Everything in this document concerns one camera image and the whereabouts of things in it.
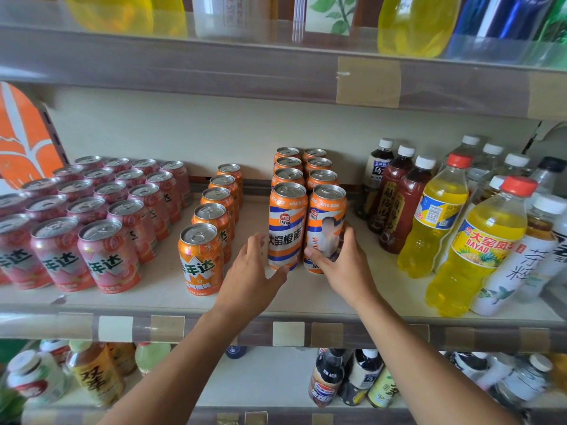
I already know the person's right hand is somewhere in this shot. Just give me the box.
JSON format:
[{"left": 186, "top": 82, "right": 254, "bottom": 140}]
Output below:
[{"left": 303, "top": 225, "right": 381, "bottom": 311}]

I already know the person's left hand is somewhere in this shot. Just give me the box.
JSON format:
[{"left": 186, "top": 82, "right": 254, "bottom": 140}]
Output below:
[{"left": 212, "top": 233, "right": 289, "bottom": 323}]

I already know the tall orange striped can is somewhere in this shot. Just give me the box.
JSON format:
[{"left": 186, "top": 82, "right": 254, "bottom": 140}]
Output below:
[{"left": 303, "top": 184, "right": 348, "bottom": 275}]

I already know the cluster of tall striped cans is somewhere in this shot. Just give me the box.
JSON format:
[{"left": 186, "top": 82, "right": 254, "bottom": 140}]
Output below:
[{"left": 267, "top": 147, "right": 340, "bottom": 272}]

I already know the row of red cans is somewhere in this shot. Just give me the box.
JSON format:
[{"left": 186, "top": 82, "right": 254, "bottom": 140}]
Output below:
[{"left": 0, "top": 155, "right": 194, "bottom": 295}]

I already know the person's left forearm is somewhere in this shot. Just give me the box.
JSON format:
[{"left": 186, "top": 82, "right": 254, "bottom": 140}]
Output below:
[{"left": 97, "top": 305, "right": 266, "bottom": 425}]

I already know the person's right forearm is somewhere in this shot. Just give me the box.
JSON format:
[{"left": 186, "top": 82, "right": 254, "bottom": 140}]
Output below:
[{"left": 354, "top": 294, "right": 519, "bottom": 425}]

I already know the group of capped tea bottles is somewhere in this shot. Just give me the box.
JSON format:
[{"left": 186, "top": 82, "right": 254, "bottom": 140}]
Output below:
[{"left": 308, "top": 348, "right": 555, "bottom": 410}]

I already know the row of tall drink bottles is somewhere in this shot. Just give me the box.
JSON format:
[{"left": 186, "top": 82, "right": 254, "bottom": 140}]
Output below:
[{"left": 356, "top": 135, "right": 567, "bottom": 318}]

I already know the pale green drink bottle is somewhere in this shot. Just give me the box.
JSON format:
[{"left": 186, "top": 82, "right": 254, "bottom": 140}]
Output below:
[{"left": 135, "top": 342, "right": 172, "bottom": 377}]

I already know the yellow label tea bottle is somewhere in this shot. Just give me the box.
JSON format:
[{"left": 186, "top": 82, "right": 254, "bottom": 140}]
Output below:
[{"left": 66, "top": 340, "right": 137, "bottom": 408}]

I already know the yellow goods box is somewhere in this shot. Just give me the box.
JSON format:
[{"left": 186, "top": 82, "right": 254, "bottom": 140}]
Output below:
[{"left": 549, "top": 352, "right": 567, "bottom": 394}]

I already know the cluster of white milk bottles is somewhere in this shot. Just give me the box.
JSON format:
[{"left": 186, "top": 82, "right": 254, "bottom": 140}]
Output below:
[{"left": 4, "top": 339, "right": 71, "bottom": 406}]

